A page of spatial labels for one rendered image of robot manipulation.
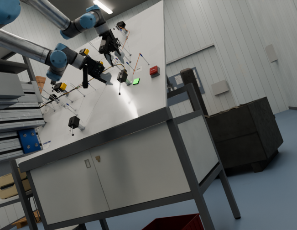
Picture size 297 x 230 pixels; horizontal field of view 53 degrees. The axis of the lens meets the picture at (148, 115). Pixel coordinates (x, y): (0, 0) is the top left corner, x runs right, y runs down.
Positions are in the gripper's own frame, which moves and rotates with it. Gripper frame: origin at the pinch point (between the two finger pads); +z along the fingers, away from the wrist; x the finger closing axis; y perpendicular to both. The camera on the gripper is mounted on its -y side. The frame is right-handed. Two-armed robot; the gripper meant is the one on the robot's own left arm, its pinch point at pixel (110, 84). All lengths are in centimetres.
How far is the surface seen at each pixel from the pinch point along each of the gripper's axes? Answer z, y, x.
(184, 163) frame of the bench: 46, -10, -38
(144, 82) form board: 17.2, 11.2, 1.7
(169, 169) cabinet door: 43, -18, -34
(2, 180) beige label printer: -17, -112, 44
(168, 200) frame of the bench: 52, -33, -39
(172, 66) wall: 381, 27, 796
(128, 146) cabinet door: 24.4, -23.2, -15.1
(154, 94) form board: 20.6, 10.0, -12.5
